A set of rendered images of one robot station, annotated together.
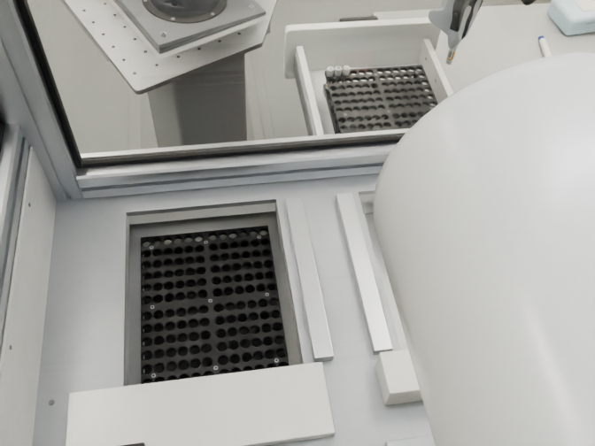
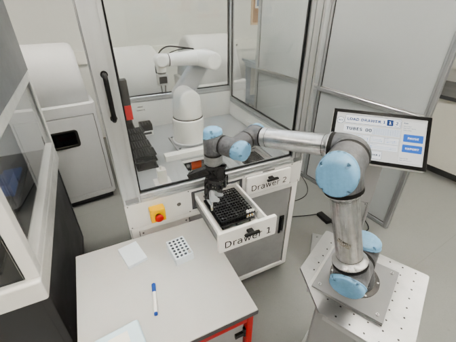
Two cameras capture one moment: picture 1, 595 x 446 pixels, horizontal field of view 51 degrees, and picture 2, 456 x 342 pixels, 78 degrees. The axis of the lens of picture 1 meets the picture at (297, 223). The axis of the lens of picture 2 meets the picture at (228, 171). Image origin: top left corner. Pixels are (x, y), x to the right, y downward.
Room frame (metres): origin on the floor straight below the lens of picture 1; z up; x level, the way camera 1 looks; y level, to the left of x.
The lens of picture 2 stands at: (1.84, -0.39, 1.76)
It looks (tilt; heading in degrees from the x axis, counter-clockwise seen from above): 31 degrees down; 167
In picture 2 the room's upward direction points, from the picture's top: straight up
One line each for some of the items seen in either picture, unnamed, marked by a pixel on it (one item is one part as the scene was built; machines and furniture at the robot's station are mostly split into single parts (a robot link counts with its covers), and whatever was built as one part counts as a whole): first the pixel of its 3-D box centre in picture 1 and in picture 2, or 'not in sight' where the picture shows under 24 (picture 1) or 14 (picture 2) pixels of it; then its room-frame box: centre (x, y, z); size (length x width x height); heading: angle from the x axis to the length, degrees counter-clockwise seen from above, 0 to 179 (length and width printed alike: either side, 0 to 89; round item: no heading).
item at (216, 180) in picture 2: not in sight; (215, 176); (0.86, -0.21, 1.13); 0.09 x 0.08 x 0.12; 56
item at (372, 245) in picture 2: not in sight; (362, 250); (1.23, 0.28, 0.95); 0.13 x 0.12 x 0.14; 130
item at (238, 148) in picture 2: not in sight; (236, 146); (0.93, -0.14, 1.29); 0.11 x 0.11 x 0.08; 40
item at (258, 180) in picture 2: not in sight; (269, 180); (0.58, 0.15, 0.87); 0.29 x 0.02 x 0.11; 102
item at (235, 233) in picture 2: not in sight; (248, 233); (0.96, -0.09, 0.87); 0.29 x 0.02 x 0.11; 102
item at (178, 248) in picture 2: not in sight; (179, 250); (0.90, -0.40, 0.78); 0.12 x 0.08 x 0.04; 17
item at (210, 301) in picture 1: (212, 312); not in sight; (0.39, 0.10, 0.87); 0.22 x 0.18 x 0.06; 12
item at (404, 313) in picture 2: not in sight; (355, 292); (1.24, 0.31, 0.70); 0.45 x 0.44 x 0.12; 38
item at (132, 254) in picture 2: not in sight; (132, 254); (0.87, -0.61, 0.77); 0.13 x 0.09 x 0.02; 25
